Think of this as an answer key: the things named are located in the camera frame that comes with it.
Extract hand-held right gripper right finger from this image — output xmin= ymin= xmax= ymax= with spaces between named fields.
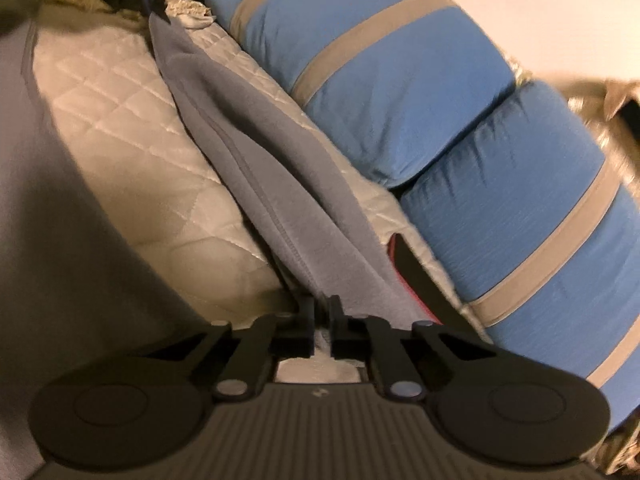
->
xmin=329 ymin=295 xmax=496 ymax=401

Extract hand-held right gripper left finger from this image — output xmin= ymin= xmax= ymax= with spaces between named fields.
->
xmin=145 ymin=296 xmax=317 ymax=401

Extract grey fleece pants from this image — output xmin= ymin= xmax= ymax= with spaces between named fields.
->
xmin=0 ymin=10 xmax=418 ymax=480

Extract blue pillow grey stripes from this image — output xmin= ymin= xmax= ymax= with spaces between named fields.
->
xmin=400 ymin=80 xmax=640 ymax=428
xmin=196 ymin=0 xmax=517 ymax=190

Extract brown plush toy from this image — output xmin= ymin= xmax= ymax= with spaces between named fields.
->
xmin=565 ymin=77 xmax=640 ymax=126

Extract black strap red edge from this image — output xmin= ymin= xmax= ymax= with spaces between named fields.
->
xmin=387 ymin=232 xmax=473 ymax=328

